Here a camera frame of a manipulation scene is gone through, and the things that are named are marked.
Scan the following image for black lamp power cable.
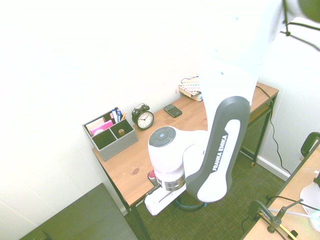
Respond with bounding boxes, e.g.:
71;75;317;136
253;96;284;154
256;84;292;176

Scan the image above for black clamp handle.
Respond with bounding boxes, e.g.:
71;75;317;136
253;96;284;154
299;131;320;161

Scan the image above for striped fabric pouch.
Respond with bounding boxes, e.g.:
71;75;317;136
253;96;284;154
178;74;202;97

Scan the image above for yellow and black strap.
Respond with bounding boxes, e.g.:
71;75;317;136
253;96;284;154
257;212;299;239

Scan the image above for pink sticky notes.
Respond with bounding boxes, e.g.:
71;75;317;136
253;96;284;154
89;119;114;137

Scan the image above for grey fabric desk organizer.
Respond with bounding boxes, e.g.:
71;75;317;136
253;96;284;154
82;116;139;162

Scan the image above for black smartphone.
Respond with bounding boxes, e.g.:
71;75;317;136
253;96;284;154
163;103;183;119

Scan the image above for red button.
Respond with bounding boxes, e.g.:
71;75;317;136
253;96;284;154
147;169;162;187

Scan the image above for tan notepad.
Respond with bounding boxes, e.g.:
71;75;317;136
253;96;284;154
86;118;105;131

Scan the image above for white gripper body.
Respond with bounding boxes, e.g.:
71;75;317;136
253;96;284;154
144;186;188;217

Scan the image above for wooden desk with black frame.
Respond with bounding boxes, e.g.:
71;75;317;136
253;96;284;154
91;81;280;240

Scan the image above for tan workbench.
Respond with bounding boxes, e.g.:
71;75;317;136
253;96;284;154
243;139;320;240

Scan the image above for white device base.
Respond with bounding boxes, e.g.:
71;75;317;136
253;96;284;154
299;169;320;221

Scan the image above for black twin-bell alarm clock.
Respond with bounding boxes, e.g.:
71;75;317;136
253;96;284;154
131;102;155;131

